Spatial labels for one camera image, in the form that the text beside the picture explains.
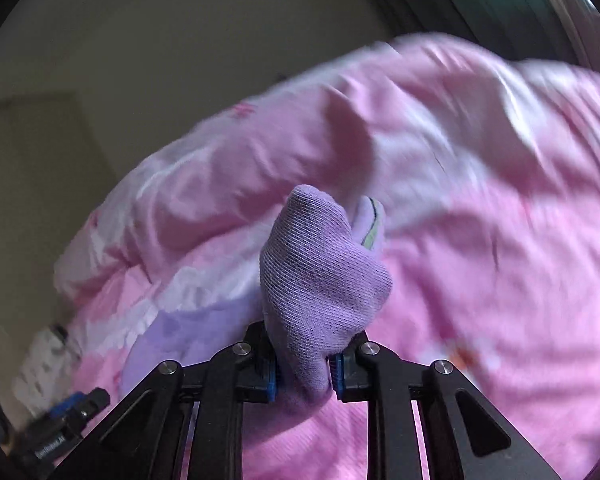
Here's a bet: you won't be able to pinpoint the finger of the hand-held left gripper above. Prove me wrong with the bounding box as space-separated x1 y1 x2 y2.
50 387 112 423

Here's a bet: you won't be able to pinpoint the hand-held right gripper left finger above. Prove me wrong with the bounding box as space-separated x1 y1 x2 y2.
55 321 281 480

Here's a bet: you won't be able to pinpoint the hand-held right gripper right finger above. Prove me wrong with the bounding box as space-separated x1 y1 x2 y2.
327 330 563 480

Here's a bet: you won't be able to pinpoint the purple sweatshirt with green print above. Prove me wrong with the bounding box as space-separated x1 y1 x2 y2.
119 185 395 480

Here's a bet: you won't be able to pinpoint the folded white heart-print clothes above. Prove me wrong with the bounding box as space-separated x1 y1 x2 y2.
11 325 83 418

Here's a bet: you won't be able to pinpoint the pink floral duvet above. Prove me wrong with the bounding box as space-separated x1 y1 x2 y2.
54 32 600 480

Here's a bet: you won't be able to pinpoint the white wardrobe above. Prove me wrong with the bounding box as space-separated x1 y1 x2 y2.
0 91 123 341

